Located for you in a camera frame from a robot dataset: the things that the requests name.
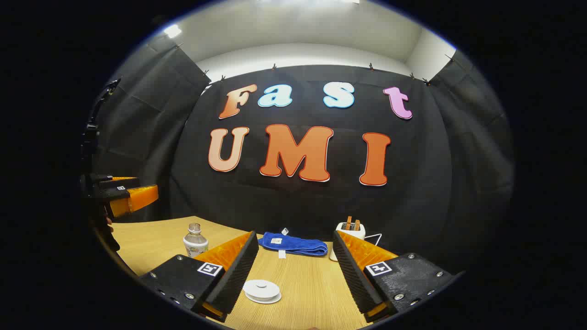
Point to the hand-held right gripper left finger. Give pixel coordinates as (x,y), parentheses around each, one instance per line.
(238,270)

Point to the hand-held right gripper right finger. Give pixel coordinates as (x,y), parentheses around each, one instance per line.
(353,275)

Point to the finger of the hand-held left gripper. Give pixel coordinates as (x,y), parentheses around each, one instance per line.
(137,198)
(120,182)

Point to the white teacup lid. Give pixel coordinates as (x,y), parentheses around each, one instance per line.
(261,288)

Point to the clear plastic water bottle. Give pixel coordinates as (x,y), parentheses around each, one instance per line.
(196,243)

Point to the white toaster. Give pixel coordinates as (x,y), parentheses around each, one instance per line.
(355,229)

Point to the blue folded towel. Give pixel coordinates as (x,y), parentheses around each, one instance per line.
(293,244)

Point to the black backdrop cloth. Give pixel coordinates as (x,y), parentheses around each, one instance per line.
(312,206)

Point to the ceiling light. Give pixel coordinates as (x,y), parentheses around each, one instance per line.
(173,30)

